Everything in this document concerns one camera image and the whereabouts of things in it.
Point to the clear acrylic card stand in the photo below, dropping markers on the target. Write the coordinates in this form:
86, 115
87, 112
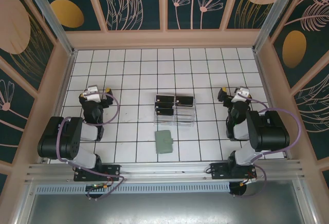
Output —
183, 116

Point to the green card holder wallet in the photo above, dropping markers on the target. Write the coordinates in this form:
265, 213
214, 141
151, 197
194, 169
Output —
164, 141

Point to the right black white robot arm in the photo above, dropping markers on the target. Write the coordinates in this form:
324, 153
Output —
270, 131

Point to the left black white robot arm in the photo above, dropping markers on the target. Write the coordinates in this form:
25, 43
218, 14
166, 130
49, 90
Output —
64, 136

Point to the black credit card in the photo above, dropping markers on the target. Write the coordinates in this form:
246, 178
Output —
164, 98
164, 111
164, 105
184, 101

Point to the grey metal sheet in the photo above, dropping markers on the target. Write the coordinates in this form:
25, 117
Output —
164, 208

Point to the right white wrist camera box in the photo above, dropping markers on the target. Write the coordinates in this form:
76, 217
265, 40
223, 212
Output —
240, 94

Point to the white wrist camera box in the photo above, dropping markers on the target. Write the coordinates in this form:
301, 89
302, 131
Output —
240, 94
93, 95

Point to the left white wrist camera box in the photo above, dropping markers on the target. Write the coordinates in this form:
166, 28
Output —
93, 95

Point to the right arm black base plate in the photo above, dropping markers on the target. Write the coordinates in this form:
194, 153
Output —
218, 171

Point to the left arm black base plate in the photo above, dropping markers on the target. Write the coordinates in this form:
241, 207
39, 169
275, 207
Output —
113, 171

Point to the aluminium corner post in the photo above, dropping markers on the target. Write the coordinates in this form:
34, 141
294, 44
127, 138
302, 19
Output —
55, 21
270, 16

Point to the aluminium mounting rail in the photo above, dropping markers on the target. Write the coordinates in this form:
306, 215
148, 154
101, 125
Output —
164, 168

